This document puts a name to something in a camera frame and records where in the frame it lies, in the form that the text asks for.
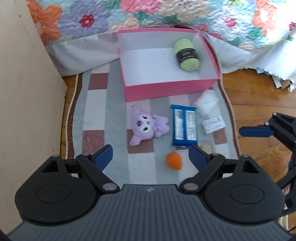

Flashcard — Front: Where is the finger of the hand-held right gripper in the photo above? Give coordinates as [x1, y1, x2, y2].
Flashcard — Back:
[239, 112, 296, 151]
[276, 148, 296, 218]

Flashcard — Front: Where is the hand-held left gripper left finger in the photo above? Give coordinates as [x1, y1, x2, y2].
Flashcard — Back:
[42, 144, 119, 193]

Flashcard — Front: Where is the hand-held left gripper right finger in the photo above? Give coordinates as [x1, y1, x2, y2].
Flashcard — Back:
[179, 145, 260, 193]

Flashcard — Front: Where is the beige bottle with gold cap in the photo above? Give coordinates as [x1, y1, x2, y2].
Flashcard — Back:
[199, 140, 212, 153]

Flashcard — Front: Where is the orange makeup sponge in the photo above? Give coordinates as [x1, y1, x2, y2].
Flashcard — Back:
[166, 152, 182, 171]

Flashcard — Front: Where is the blue wet wipes packet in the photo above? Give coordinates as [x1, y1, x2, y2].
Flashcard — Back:
[170, 104, 199, 147]

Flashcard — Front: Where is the small white packet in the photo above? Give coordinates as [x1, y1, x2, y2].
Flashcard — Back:
[202, 116, 225, 135]

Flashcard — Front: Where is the purple plush toy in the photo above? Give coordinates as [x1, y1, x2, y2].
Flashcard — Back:
[128, 105, 170, 146]

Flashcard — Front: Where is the clear box of floss picks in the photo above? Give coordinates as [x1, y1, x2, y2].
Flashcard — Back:
[191, 90, 219, 117]

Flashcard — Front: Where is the pink cardboard box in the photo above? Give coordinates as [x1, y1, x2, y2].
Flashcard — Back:
[117, 28, 221, 102]

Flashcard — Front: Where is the checkered grey and brown rug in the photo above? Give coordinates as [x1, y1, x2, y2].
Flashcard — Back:
[60, 67, 241, 183]

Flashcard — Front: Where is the white bed skirt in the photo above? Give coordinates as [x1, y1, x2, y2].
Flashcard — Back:
[44, 30, 296, 77]

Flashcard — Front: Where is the green yarn ball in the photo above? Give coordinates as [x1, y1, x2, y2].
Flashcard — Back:
[173, 39, 201, 72]

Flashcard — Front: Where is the floral quilt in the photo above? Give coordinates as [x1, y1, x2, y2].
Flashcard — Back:
[25, 0, 296, 52]

